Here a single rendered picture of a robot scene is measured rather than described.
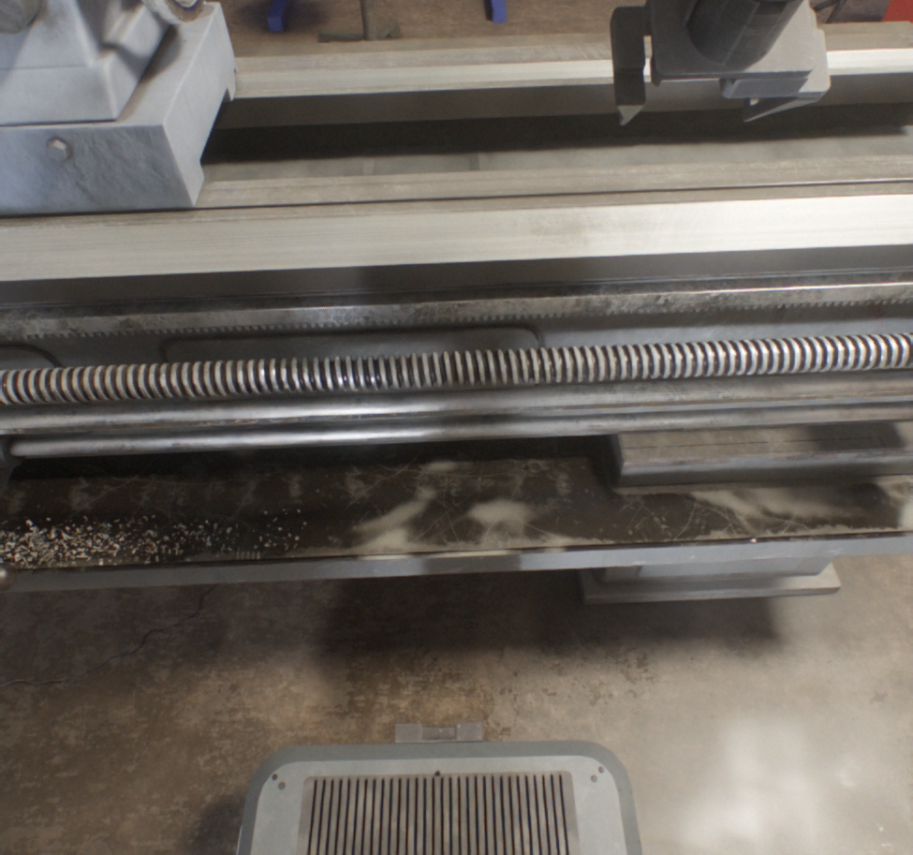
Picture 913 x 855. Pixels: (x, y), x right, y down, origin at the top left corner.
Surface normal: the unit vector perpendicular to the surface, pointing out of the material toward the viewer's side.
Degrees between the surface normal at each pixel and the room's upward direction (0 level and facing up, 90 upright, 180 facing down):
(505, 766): 0
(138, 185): 90
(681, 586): 0
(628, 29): 30
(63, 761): 0
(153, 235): 36
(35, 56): 66
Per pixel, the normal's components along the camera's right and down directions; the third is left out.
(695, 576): 0.04, 0.77
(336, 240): 0.00, -0.06
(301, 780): -0.02, -0.63
